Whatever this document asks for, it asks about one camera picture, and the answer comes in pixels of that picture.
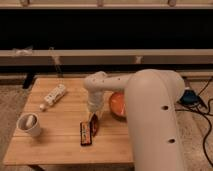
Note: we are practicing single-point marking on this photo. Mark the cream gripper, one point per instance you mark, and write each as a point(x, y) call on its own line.
point(94, 107)

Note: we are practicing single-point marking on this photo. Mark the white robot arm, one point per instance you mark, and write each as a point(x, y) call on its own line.
point(149, 97)

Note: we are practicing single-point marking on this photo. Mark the orange ceramic bowl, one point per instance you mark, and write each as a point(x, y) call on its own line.
point(117, 105)

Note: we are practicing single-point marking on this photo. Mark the dark candy bar wrapper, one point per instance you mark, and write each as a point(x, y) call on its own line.
point(85, 134)

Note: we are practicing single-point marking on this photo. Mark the wooden table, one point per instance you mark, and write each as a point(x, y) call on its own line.
point(59, 143)

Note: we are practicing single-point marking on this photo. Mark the teal power adapter box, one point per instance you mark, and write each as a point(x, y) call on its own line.
point(189, 97)

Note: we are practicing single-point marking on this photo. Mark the white window ledge rail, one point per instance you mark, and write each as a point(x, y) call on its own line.
point(89, 57)

